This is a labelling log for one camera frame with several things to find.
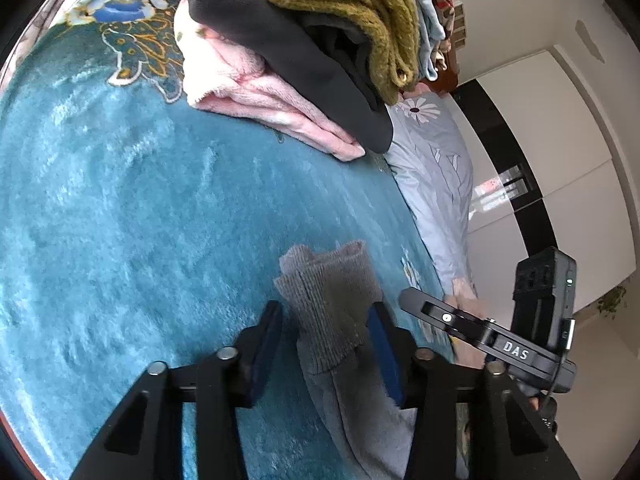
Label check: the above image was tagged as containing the black garment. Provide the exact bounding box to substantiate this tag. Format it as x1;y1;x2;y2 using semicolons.
167;0;396;155

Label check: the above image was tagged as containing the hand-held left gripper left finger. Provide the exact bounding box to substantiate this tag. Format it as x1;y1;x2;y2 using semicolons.
70;301;285;480

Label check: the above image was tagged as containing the green floral blanket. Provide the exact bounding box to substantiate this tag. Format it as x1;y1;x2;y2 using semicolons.
0;0;451;480

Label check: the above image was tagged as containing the pink fleece garment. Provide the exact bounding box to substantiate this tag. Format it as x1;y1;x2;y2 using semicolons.
175;0;368;163

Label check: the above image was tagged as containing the green plant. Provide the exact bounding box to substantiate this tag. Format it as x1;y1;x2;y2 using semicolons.
597;285;628;318

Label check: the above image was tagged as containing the peach fluffy garment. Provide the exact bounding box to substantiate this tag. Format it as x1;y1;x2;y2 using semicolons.
451;279;490;367

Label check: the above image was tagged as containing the light blue garment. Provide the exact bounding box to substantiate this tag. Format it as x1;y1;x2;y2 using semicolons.
400;0;448;81

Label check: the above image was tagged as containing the olive fluffy garment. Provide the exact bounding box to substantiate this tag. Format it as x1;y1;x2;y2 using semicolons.
250;0;421;103

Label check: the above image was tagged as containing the white wardrobe with black stripe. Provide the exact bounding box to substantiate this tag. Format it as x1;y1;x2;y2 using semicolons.
452;45;640;321

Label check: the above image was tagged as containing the wooden headboard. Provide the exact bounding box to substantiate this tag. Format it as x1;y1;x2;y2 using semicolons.
417;40;461;96

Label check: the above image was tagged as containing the grey sweatshirt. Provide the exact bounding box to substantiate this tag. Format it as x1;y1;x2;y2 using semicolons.
274;241;481;480

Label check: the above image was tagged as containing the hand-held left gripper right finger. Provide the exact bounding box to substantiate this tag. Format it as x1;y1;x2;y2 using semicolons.
365;301;581;480

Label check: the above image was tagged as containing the grey floral quilt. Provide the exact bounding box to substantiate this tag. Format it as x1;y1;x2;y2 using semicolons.
385;82;481;311

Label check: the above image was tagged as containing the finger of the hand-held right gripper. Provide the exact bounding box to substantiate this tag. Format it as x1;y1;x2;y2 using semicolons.
398;287;497;352

